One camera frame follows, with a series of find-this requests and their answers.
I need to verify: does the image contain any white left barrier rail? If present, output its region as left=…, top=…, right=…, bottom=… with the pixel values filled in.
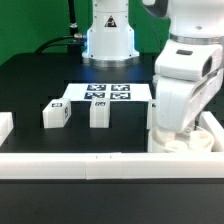
left=0, top=112, right=14, bottom=147

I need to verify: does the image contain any black cable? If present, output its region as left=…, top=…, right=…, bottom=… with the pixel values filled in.
left=34, top=0, right=88, bottom=55

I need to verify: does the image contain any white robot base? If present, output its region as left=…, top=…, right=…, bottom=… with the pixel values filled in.
left=82, top=0, right=140, bottom=67

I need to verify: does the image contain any white front barrier rail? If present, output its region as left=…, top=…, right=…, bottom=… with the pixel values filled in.
left=0, top=152, right=224, bottom=180

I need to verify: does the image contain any white round stool seat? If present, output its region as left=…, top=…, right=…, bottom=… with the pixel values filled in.
left=147, top=127, right=214, bottom=153

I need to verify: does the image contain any white marker sheet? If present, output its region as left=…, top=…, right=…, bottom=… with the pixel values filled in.
left=63, top=83, right=152, bottom=102

